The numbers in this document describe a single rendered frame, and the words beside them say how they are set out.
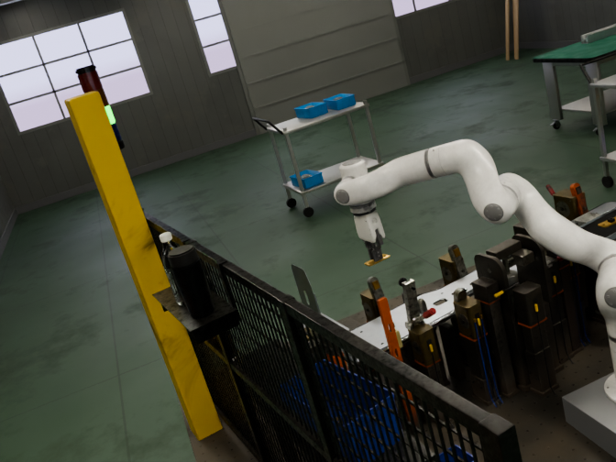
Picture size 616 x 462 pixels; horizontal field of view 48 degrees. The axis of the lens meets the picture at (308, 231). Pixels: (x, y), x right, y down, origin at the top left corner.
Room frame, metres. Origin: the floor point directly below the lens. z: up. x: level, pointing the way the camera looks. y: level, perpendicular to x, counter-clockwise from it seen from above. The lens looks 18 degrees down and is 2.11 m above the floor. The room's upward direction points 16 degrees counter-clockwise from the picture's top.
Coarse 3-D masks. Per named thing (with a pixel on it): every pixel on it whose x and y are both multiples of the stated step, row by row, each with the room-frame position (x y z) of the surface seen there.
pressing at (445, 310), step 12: (600, 204) 2.60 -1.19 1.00; (612, 204) 2.56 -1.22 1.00; (468, 276) 2.30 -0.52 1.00; (444, 288) 2.26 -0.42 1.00; (456, 288) 2.23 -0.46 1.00; (468, 288) 2.20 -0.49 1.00; (432, 300) 2.19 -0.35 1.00; (396, 312) 2.18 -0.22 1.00; (444, 312) 2.08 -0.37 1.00; (372, 324) 2.14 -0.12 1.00; (396, 324) 2.09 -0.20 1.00; (432, 324) 2.02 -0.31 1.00; (360, 336) 2.08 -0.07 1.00; (372, 336) 2.06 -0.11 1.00; (384, 336) 2.03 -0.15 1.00; (408, 336) 1.98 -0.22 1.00; (384, 348) 1.95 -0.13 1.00
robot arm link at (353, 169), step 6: (348, 162) 2.09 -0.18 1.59; (354, 162) 2.07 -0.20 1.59; (360, 162) 2.06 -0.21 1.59; (342, 168) 2.06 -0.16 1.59; (348, 168) 2.05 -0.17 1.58; (354, 168) 2.04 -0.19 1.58; (360, 168) 2.05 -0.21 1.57; (366, 168) 2.07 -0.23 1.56; (342, 174) 2.07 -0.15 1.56; (348, 174) 2.05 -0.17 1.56; (354, 174) 2.04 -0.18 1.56; (360, 174) 2.04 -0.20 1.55; (342, 180) 2.06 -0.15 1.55; (360, 204) 2.04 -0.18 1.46
